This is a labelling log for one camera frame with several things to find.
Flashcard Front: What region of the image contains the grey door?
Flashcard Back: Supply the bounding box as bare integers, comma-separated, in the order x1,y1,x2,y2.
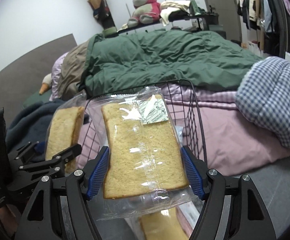
205,0,242,43

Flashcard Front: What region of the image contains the pink plush bear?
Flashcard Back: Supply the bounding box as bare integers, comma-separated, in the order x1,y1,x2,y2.
127,0,161,28

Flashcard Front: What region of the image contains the brown duvet lining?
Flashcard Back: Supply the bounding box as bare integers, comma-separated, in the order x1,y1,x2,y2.
57,40,89,101

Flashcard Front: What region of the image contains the bagged bread slice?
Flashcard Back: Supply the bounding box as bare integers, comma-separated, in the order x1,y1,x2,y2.
87,86,195,220

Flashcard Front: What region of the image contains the dark teal fleece blanket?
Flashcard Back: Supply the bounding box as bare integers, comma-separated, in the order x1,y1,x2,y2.
5,99,65,164

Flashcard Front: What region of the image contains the clothes rack with garments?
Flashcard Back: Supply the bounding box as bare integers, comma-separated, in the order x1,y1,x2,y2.
237,0,290,58

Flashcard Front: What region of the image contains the white goose plush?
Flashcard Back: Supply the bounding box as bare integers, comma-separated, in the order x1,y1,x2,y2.
39,73,52,95

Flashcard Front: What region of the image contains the grey headboard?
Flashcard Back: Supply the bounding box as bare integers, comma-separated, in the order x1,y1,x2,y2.
0,34,77,126

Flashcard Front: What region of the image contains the pink bed sheet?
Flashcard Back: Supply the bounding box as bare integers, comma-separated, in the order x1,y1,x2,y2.
50,52,290,177

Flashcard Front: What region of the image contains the black wire basket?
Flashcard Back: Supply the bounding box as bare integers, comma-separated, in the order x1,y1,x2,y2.
78,79,207,167

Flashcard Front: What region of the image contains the blue checked pillow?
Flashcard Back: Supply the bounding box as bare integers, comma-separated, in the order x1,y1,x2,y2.
235,56,290,148

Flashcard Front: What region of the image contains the green duvet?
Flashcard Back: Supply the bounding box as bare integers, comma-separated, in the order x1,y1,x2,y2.
79,29,261,97

